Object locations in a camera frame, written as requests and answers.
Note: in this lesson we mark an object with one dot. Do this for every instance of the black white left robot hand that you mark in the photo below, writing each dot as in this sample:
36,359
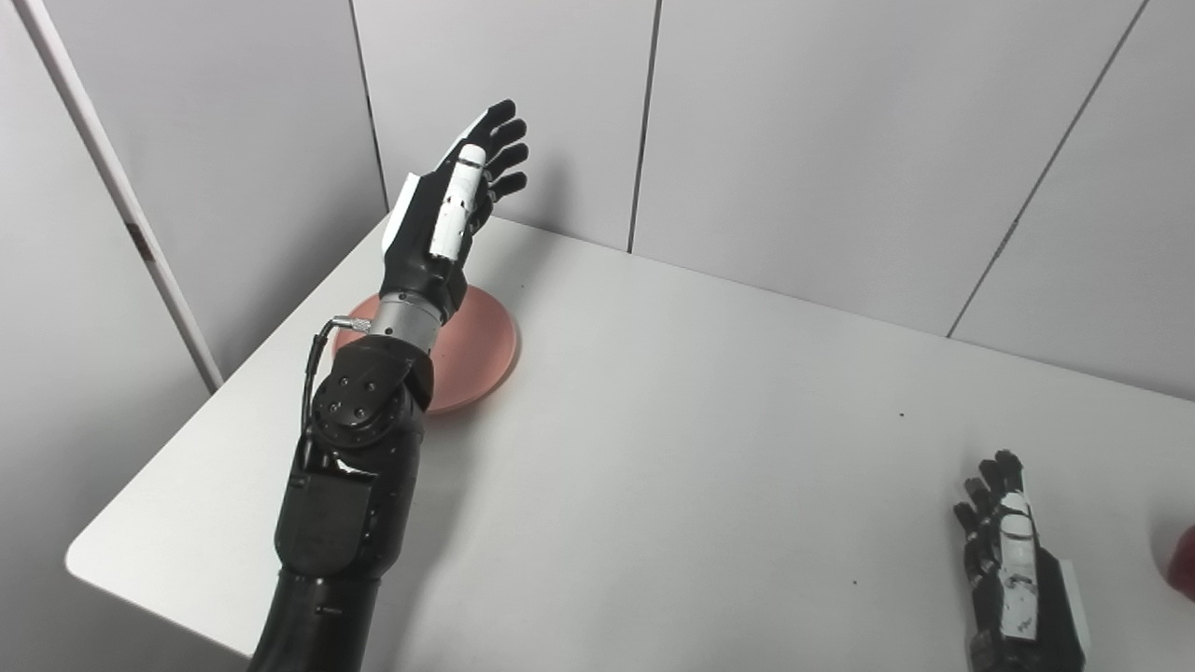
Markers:
420,252

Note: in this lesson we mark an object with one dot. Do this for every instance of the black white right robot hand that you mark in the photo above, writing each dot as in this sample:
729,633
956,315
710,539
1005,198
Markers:
1018,597

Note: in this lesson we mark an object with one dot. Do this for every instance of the pink plastic plate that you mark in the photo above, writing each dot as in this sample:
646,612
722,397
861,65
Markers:
476,355

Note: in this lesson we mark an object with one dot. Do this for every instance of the red apple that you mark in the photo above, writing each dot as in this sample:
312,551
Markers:
1184,560

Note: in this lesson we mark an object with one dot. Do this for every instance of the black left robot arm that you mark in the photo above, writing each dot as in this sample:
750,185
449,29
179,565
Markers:
350,504

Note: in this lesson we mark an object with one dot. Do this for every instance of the white partition post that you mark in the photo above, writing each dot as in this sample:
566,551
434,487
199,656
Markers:
121,196

